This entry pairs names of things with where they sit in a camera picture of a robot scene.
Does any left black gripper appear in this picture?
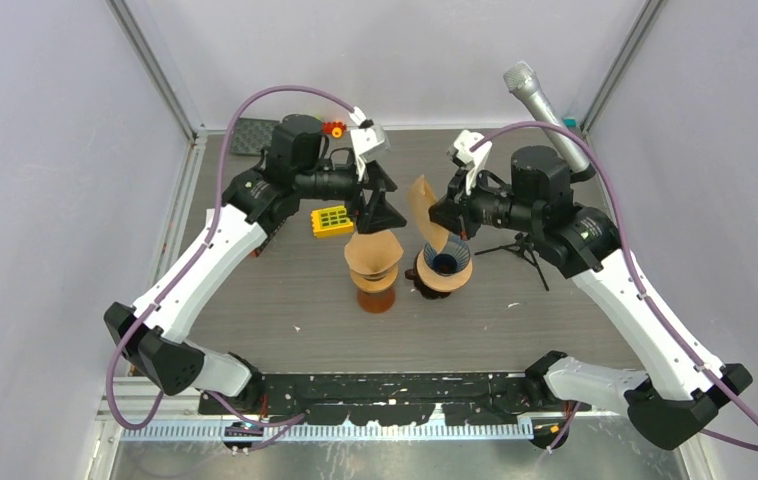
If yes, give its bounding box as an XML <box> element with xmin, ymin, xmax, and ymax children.
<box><xmin>296</xmin><ymin>154</ymin><xmax>407</xmax><ymax>233</ymax></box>

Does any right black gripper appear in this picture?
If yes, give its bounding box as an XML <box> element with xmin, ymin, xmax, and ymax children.
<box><xmin>423</xmin><ymin>162</ymin><xmax>540</xmax><ymax>240</ymax></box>

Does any blue dripper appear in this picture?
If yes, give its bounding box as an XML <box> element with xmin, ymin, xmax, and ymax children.
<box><xmin>424</xmin><ymin>235</ymin><xmax>471</xmax><ymax>277</ymax></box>

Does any brown glass dripper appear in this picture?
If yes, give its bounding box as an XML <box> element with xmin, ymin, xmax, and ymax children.
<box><xmin>405</xmin><ymin>268</ymin><xmax>451</xmax><ymax>300</ymax></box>

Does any wooden ring holder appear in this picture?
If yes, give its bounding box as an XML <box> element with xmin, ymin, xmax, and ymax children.
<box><xmin>349</xmin><ymin>265</ymin><xmax>399</xmax><ymax>294</ymax></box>

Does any wooden ring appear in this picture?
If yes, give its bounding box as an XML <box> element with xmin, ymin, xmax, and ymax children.
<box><xmin>414</xmin><ymin>254</ymin><xmax>474</xmax><ymax>294</ymax></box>

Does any amber glass carafe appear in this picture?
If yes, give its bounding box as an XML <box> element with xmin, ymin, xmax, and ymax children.
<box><xmin>356</xmin><ymin>287</ymin><xmax>396</xmax><ymax>314</ymax></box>

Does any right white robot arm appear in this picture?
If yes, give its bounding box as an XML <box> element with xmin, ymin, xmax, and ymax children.
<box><xmin>429</xmin><ymin>146</ymin><xmax>752</xmax><ymax>450</ymax></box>

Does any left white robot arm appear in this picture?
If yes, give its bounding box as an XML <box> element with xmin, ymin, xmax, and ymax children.
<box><xmin>104</xmin><ymin>114</ymin><xmax>406</xmax><ymax>414</ymax></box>

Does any yellow green window block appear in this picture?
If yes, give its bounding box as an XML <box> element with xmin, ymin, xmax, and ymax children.
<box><xmin>310</xmin><ymin>205</ymin><xmax>355</xmax><ymax>238</ymax></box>

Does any small toy train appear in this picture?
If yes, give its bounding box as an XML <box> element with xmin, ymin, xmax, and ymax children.
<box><xmin>322</xmin><ymin>121</ymin><xmax>347</xmax><ymax>139</ymax></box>

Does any dark grey baseplate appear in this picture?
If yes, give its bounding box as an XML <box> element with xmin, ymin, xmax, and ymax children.
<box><xmin>229</xmin><ymin>118</ymin><xmax>278</xmax><ymax>157</ymax></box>

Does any silver microphone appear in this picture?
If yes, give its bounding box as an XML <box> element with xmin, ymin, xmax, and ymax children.
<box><xmin>503</xmin><ymin>61</ymin><xmax>595</xmax><ymax>181</ymax></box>

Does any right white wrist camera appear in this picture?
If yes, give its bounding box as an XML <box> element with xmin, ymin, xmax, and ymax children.
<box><xmin>448</xmin><ymin>130</ymin><xmax>493</xmax><ymax>196</ymax></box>

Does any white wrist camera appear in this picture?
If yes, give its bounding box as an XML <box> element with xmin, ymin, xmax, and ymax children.
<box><xmin>350</xmin><ymin>120</ymin><xmax>391</xmax><ymax>182</ymax></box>
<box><xmin>448</xmin><ymin>130</ymin><xmax>493</xmax><ymax>196</ymax></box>

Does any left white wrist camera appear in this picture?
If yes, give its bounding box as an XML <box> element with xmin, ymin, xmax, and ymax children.
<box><xmin>350</xmin><ymin>120</ymin><xmax>391</xmax><ymax>182</ymax></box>

